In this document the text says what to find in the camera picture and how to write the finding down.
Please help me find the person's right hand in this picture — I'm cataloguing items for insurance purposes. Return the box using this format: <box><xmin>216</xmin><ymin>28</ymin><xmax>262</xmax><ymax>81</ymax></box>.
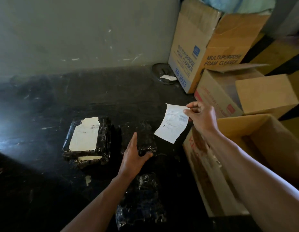
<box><xmin>183</xmin><ymin>101</ymin><xmax>219</xmax><ymax>136</ymax></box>

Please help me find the person's left hand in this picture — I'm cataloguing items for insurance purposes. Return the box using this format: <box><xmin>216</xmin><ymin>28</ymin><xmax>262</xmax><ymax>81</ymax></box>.
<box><xmin>117</xmin><ymin>132</ymin><xmax>154</xmax><ymax>181</ymax></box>

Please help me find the lubrication cleaner box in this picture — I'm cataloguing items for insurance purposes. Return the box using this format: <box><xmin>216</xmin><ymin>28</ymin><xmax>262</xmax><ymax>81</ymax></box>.
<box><xmin>183</xmin><ymin>114</ymin><xmax>299</xmax><ymax>218</ymax></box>

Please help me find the person's left forearm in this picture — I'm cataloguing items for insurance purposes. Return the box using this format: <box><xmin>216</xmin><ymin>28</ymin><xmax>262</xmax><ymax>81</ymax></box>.
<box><xmin>60</xmin><ymin>175</ymin><xmax>133</xmax><ymax>232</ymax></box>

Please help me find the person's right forearm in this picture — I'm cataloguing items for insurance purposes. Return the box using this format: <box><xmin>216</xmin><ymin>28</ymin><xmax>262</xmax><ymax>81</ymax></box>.
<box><xmin>202</xmin><ymin>129</ymin><xmax>299</xmax><ymax>232</ymax></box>

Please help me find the red striped cardboard box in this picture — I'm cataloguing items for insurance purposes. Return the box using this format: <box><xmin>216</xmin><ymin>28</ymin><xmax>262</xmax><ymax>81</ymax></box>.
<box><xmin>194</xmin><ymin>64</ymin><xmax>299</xmax><ymax>119</ymax></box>

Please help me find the tall blue print cardboard box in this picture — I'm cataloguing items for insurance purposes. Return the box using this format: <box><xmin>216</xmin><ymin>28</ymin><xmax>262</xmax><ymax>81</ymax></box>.
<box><xmin>168</xmin><ymin>0</ymin><xmax>271</xmax><ymax>94</ymax></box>

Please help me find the plain brown cardboard box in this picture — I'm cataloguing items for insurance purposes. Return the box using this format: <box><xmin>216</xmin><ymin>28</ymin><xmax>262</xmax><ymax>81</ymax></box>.
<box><xmin>248</xmin><ymin>31</ymin><xmax>299</xmax><ymax>114</ymax></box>

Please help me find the blue cloth in box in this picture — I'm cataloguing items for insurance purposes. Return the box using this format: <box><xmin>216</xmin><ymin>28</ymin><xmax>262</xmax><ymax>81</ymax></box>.
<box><xmin>181</xmin><ymin>0</ymin><xmax>278</xmax><ymax>15</ymax></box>

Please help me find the torn white paper strip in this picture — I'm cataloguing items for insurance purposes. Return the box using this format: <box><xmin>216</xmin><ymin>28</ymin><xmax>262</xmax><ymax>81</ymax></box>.
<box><xmin>159</xmin><ymin>74</ymin><xmax>178</xmax><ymax>82</ymax></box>

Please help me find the round metal lid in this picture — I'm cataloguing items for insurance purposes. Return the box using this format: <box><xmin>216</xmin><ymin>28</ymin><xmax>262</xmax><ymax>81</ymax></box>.
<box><xmin>152</xmin><ymin>63</ymin><xmax>178</xmax><ymax>85</ymax></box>

